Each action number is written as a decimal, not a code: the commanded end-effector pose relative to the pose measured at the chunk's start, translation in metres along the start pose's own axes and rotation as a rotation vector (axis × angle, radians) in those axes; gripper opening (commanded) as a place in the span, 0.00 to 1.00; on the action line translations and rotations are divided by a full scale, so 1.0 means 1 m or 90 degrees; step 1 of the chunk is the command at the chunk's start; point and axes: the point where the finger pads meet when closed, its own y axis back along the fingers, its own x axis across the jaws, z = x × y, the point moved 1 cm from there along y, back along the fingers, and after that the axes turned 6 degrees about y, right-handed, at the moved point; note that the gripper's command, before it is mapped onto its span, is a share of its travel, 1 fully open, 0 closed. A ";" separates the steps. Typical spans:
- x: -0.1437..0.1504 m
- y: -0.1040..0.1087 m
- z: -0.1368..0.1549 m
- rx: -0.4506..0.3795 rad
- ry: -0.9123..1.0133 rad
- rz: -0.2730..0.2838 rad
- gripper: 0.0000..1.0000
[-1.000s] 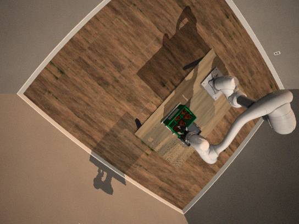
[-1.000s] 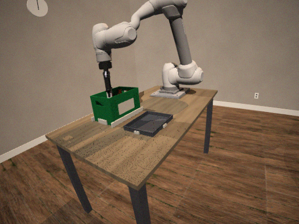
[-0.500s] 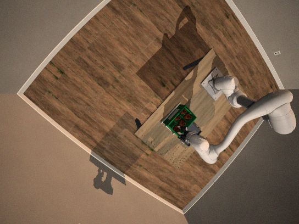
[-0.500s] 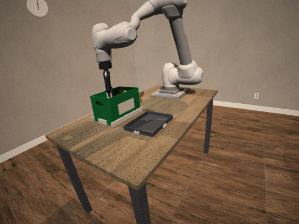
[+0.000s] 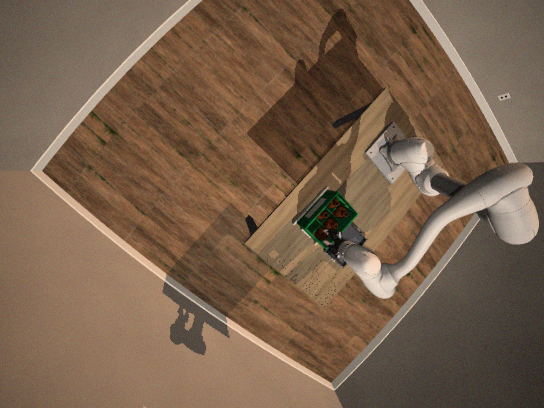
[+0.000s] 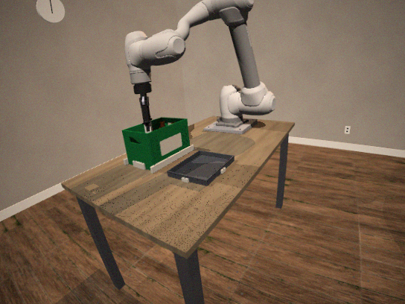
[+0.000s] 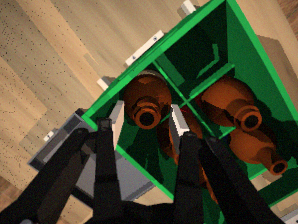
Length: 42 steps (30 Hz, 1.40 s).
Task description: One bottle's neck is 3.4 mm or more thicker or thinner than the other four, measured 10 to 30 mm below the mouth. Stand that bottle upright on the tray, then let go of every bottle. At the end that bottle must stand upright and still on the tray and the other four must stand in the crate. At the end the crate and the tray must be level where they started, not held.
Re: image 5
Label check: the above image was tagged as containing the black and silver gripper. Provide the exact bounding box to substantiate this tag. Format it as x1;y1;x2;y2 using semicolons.
323;229;346;258

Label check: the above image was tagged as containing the green bottle crate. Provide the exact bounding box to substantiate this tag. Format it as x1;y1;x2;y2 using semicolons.
297;190;353;250

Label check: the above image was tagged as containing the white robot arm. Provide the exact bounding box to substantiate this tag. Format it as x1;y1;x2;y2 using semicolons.
338;134;539;299

